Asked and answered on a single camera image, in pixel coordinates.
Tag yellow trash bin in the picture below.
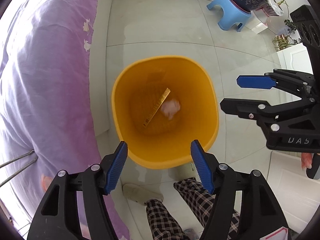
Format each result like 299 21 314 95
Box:
111 55 219 170

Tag person's right hand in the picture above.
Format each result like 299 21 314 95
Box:
301 153 313 170

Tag person's plaid trouser legs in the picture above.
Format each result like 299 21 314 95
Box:
145 177 241 240

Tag blue plastic stool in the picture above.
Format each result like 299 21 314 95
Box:
207 0 252 32

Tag small green floor plant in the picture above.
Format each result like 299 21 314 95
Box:
272 19 302 51

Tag white paper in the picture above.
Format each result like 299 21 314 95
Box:
161 99 181 120

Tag yellow ruler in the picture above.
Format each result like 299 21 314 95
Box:
143 88 171 128

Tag purple floral bed sheet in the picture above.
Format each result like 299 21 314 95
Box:
1 0 129 239

